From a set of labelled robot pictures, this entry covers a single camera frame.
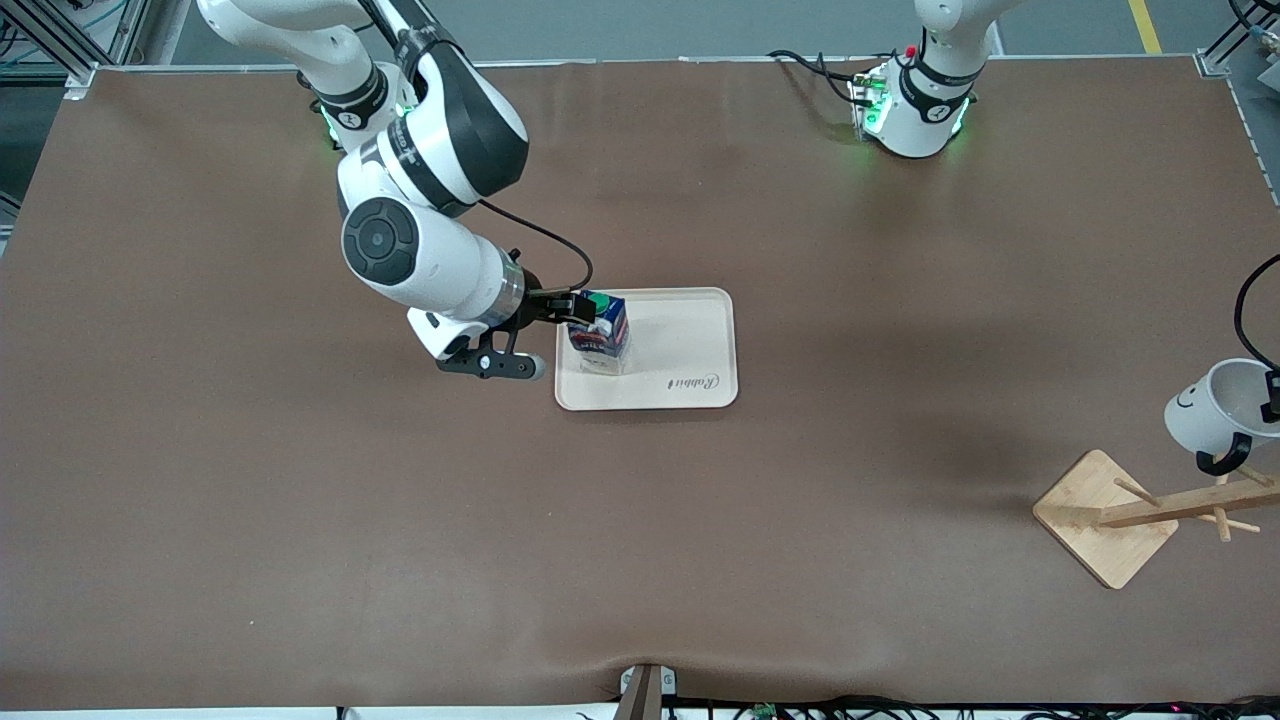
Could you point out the black right camera mount bracket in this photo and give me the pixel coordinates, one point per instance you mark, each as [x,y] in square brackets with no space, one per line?
[490,362]

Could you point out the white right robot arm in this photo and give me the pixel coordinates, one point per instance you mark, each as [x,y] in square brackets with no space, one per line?
[440,260]

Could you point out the aluminium frame profile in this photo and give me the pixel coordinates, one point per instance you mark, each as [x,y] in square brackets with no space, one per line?
[60,45]
[1245,40]

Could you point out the cream plastic Rabbit tray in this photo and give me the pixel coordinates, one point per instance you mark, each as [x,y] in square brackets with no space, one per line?
[680,340]

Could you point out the dark blue milk carton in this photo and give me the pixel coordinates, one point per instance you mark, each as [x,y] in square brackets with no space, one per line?
[605,345]

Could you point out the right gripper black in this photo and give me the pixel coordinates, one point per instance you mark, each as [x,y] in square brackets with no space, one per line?
[541,305]

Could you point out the wooden cup rack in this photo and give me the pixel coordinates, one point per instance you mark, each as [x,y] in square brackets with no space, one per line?
[1095,510]

